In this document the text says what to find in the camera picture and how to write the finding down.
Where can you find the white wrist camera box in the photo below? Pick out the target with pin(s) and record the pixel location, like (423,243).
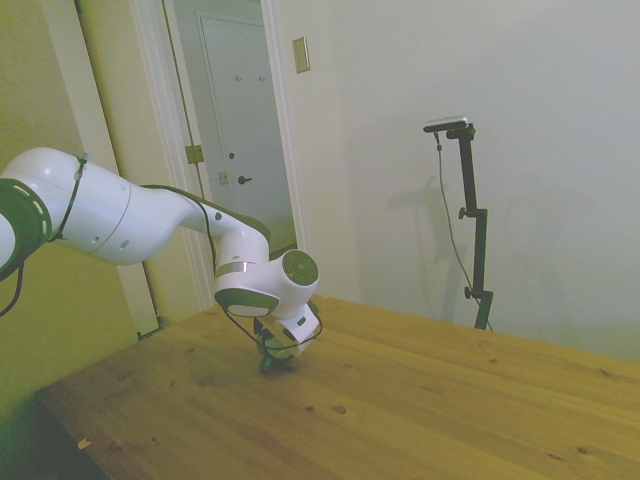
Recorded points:
(302,327)

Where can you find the white closed door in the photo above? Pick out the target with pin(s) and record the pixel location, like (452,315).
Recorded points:
(250,125)

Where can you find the brass door hinge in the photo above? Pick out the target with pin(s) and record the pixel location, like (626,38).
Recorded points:
(194,154)

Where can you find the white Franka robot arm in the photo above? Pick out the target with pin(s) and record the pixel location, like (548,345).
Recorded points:
(125,220)

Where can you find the green enamel mug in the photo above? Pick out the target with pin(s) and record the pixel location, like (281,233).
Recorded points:
(267,364)

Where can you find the beige light switch plate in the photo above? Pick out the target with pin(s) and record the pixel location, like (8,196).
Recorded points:
(301,55)

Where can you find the grey stereo camera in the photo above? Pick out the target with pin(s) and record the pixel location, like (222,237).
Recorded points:
(447,122)

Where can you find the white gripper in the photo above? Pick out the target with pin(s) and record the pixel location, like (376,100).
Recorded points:
(274,334)

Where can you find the white open door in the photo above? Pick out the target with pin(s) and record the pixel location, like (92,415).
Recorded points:
(100,75)

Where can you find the black camera stand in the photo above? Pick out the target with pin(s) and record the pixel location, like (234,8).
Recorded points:
(442,170)
(470,180)

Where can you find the brass door latch plate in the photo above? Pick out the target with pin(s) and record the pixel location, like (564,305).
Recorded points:
(223,178)

